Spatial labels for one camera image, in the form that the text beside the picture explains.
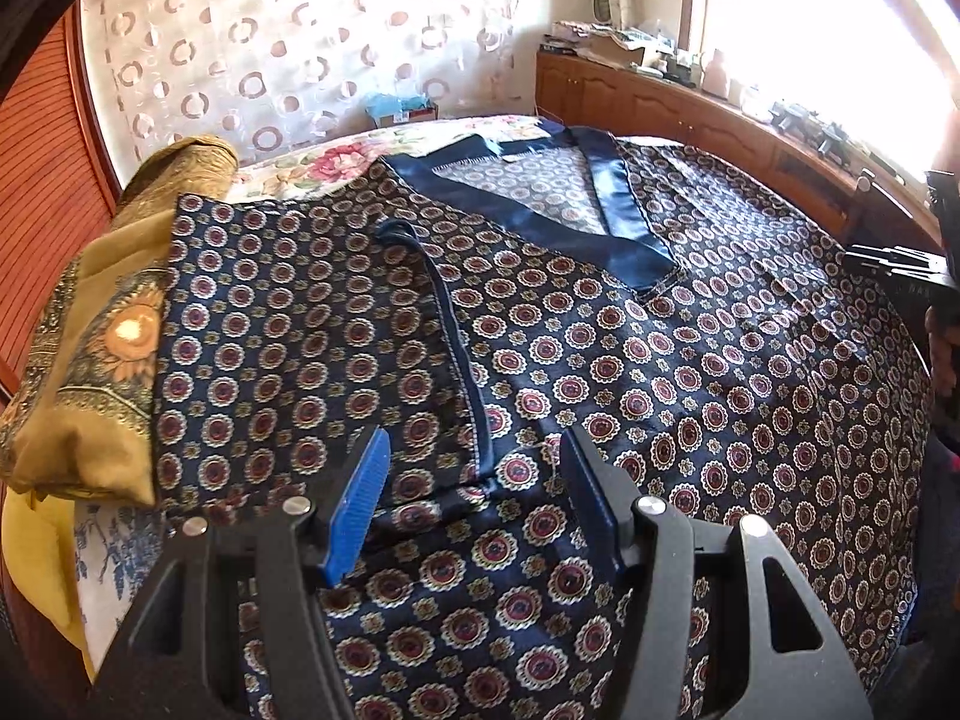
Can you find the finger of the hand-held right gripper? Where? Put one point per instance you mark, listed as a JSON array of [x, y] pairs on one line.
[[889, 259]]

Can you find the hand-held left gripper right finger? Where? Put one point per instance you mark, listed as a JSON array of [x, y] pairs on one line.
[[600, 510]]

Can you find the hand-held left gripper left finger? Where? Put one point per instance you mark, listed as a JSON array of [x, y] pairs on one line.
[[358, 506]]

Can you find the navy medallion patterned pajama top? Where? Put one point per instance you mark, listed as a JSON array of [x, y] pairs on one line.
[[600, 345]]

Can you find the person's right hand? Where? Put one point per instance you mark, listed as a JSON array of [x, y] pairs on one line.
[[943, 345]]

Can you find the silver round knob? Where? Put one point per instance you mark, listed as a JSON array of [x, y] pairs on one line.
[[865, 181]]

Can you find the black gadget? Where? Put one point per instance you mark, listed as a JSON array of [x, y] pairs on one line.
[[814, 127]]

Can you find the wooden cabinet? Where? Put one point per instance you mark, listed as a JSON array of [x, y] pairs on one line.
[[720, 131]]

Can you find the window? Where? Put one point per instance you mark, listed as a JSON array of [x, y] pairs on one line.
[[825, 30]]

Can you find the pink bottle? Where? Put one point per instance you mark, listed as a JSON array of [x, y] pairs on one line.
[[718, 73]]

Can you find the white blue floral sheet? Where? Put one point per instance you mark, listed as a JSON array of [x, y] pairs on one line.
[[112, 562]]

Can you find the yellow patterned pillow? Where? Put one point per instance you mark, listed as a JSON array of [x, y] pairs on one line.
[[97, 360]]

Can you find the plain yellow cloth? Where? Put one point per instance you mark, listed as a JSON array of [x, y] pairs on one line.
[[37, 562]]

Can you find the floral blanket with navy border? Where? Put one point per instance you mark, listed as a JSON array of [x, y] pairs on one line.
[[330, 161]]

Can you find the stack of papers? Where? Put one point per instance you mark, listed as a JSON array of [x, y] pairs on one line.
[[600, 41]]

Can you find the blue tissue box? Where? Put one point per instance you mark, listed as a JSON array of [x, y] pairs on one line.
[[401, 109]]

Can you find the wooden slatted wardrobe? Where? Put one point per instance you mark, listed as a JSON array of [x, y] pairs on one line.
[[45, 187]]

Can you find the sheer curtain with circle pattern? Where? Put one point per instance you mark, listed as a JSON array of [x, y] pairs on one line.
[[300, 45]]

